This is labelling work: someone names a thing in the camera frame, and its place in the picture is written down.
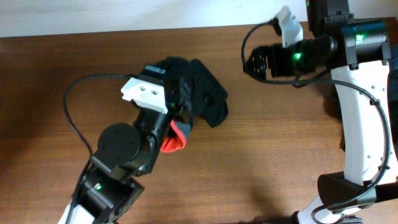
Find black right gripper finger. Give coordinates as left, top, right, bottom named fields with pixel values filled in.
left=249, top=45, right=270, bottom=59
left=243, top=55, right=267, bottom=82

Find black leggings red waistband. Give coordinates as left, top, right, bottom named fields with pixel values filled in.
left=154, top=57, right=228, bottom=152

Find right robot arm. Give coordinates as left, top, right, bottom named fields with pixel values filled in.
left=242, top=1, right=397, bottom=223

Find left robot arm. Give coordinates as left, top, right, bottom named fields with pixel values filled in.
left=59, top=58, right=193, bottom=223

